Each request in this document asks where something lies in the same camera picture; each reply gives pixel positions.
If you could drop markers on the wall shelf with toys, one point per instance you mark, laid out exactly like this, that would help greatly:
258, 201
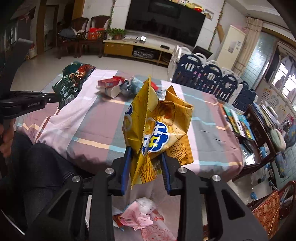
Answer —
190, 4

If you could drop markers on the person's dark trouser leg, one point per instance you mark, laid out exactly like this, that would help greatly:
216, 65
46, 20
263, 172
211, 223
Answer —
36, 173

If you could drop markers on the grey green plush cushion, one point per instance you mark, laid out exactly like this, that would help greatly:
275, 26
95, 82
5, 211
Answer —
278, 140

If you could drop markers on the red cardboard box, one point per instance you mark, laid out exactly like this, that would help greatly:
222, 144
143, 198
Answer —
111, 82

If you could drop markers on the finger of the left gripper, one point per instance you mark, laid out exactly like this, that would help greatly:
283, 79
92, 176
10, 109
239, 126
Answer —
49, 98

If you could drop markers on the white plastic trash basket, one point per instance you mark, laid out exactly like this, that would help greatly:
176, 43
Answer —
165, 217

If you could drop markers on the red gift box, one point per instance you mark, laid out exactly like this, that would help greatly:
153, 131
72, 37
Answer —
96, 33

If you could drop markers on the dark wooden armchair left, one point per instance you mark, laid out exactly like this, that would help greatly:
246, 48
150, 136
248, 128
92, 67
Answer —
72, 36

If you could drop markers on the pink plastic bag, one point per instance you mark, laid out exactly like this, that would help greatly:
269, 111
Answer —
135, 219

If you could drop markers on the green snack wrapper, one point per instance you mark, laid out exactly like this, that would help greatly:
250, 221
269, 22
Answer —
70, 85

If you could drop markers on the blue white baby fence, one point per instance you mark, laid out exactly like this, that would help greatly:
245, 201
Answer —
197, 72

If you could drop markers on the black monitor behind fence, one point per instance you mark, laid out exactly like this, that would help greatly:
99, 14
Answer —
200, 50

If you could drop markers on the striped pastel tablecloth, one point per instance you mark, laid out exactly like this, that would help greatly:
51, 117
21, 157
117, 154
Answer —
94, 129

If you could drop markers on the large black television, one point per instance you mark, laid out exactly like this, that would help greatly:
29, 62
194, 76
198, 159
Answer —
165, 19

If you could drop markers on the potted green plant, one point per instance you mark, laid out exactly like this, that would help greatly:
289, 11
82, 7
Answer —
116, 33

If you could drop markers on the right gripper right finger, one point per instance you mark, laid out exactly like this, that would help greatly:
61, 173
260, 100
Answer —
228, 218

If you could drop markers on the blue child chair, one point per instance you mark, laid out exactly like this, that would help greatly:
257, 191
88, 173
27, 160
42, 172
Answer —
285, 160

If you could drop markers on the dark green gift bag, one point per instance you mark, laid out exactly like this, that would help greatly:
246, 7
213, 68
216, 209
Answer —
71, 68

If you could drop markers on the beige curtain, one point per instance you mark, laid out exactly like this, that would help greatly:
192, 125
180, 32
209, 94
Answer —
252, 29

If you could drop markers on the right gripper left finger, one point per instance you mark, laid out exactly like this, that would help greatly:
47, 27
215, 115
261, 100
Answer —
82, 209

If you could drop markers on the white remote control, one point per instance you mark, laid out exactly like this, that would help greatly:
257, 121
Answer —
238, 123

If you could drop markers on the dark wooden armchair right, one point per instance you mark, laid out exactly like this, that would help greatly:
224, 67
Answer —
101, 21

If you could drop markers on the wooden tv cabinet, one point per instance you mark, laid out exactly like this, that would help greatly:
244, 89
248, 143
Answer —
147, 52

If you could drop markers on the dark wooden armchair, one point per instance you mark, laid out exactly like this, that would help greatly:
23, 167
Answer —
72, 36
101, 21

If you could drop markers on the red patterned sofa cushion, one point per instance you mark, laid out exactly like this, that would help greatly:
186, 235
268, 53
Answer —
268, 213

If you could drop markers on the yellow snack bag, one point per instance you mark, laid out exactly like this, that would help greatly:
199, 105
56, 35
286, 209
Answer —
151, 126

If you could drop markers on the white plastic bag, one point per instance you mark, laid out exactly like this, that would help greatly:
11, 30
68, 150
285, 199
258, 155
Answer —
146, 205

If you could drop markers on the white paper cup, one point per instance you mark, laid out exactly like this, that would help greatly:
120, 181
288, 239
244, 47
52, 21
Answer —
111, 92

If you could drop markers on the dark wooden side table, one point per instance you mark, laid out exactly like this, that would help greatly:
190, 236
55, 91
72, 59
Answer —
262, 136

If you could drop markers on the green picture book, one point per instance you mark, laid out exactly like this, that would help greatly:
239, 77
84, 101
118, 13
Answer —
245, 124

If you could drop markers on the stack of books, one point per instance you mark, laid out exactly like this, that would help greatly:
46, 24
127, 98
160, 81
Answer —
266, 116

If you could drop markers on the cream standing air conditioner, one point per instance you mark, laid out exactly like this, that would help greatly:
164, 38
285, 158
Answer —
231, 47

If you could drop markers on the person's left hand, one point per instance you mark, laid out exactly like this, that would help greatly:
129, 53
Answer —
7, 137

